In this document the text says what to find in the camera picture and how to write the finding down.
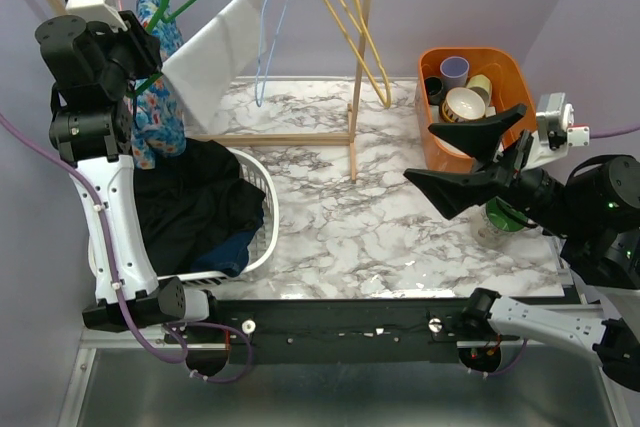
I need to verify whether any yellow hanger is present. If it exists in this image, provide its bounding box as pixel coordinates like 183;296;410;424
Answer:
322;0;391;108

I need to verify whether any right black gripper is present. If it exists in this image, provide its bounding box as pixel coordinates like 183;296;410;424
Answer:
402;100;583;237

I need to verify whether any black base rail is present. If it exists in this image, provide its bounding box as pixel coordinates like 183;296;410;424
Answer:
164;299;521;366

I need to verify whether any blue denim skirt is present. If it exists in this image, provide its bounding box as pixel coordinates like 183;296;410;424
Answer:
189;229;257;278

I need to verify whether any orange plastic bin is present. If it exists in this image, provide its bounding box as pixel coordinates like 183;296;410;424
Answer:
414;47;536;173

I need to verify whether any light blue wire hanger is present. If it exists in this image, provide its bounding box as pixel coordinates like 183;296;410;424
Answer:
254;0;290;107

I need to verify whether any green interior mug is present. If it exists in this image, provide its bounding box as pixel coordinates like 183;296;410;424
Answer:
470;198;528;249

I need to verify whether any white cloth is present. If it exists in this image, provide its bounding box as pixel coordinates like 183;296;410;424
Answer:
162;0;263;134

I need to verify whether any black cup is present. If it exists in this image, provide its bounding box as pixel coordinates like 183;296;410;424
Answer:
424;76;446;106

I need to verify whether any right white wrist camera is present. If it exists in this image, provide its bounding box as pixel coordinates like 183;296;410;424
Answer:
524;92;590;170

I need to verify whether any cream cup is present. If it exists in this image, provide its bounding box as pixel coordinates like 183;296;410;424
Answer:
466;74;493;106

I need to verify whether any white laundry basket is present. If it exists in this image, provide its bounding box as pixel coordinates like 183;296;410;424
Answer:
88;146;280;288

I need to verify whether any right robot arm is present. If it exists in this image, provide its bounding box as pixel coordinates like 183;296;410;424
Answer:
404;104;639;391

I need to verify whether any black pleated skirt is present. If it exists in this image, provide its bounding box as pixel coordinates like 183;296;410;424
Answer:
133;139;265;276

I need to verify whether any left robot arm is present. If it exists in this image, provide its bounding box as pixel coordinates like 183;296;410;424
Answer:
35;11;222;342

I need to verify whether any floral blue garment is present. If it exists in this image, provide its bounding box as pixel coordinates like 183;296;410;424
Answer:
131;0;186;170

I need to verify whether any purple cup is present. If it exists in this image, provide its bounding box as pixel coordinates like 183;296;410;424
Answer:
440;56;470;91

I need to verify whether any patterned white bowl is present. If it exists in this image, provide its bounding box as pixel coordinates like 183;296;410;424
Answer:
439;87;486;123

